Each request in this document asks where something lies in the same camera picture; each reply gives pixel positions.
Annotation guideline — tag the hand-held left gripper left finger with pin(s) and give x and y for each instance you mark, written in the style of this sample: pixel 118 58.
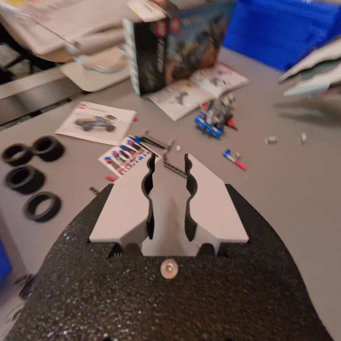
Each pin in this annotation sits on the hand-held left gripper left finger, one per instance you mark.
pixel 125 207

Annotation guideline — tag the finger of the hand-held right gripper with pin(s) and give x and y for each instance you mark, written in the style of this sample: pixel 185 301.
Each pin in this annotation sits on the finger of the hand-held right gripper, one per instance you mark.
pixel 311 86
pixel 311 58

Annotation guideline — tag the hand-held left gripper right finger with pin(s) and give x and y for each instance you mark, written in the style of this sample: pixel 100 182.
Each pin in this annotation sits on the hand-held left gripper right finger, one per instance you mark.
pixel 215 207

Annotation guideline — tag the toy brick set box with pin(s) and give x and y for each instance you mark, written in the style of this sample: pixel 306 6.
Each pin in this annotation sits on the toy brick set box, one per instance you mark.
pixel 173 50

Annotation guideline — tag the small black toy axle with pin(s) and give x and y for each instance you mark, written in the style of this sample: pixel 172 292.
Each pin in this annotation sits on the small black toy axle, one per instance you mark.
pixel 93 190

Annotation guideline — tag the blue storage bin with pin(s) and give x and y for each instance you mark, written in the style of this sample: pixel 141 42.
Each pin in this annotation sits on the blue storage bin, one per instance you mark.
pixel 282 29

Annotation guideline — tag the sticker sheet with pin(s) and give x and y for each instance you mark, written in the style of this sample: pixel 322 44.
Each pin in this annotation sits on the sticker sheet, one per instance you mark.
pixel 125 157

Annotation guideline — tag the small grey toy connector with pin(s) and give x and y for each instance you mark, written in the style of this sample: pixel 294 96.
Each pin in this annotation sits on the small grey toy connector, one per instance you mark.
pixel 271 140
pixel 303 138

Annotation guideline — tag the blue and red brick assembly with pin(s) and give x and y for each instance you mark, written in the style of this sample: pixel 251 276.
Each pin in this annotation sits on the blue and red brick assembly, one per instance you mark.
pixel 234 158

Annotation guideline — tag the dark grey toy beam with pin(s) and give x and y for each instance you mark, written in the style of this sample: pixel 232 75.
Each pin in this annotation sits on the dark grey toy beam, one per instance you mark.
pixel 173 165

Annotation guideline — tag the black rubber toy tire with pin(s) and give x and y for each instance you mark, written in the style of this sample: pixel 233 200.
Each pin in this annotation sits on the black rubber toy tire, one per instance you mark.
pixel 24 179
pixel 42 207
pixel 17 154
pixel 49 148

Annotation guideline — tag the closed instruction booklet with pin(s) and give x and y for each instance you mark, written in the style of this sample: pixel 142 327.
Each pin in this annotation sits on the closed instruction booklet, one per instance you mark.
pixel 96 123

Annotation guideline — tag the toy brick vehicle model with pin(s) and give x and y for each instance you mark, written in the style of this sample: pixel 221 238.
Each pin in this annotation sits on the toy brick vehicle model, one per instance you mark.
pixel 215 117

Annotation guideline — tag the open instruction booklet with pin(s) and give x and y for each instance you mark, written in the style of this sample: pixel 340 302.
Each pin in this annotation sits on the open instruction booklet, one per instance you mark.
pixel 197 90

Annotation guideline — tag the clear plastic bag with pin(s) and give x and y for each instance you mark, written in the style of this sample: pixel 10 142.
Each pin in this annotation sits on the clear plastic bag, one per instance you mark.
pixel 88 53

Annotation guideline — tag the black toy frame piece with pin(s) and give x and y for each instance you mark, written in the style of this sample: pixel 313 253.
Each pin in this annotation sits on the black toy frame piece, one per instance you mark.
pixel 157 141

